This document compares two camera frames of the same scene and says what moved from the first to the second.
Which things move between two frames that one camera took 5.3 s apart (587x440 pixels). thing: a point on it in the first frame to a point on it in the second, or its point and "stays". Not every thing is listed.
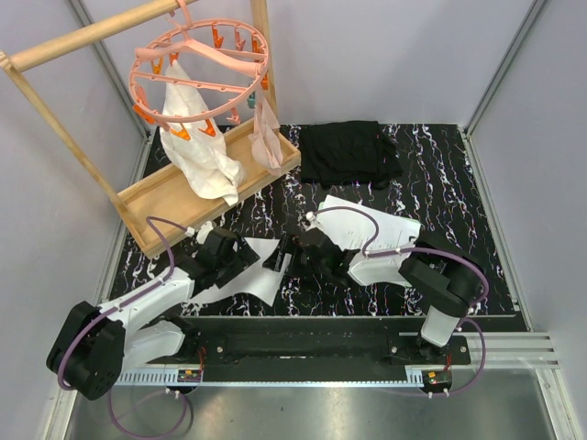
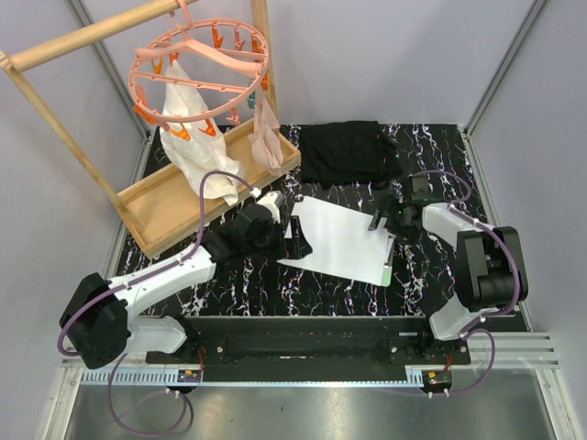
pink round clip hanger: x=196 y=71 stays
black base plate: x=309 y=348 stays
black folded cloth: x=335 y=153 stays
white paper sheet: x=259 y=282 to x=340 y=240
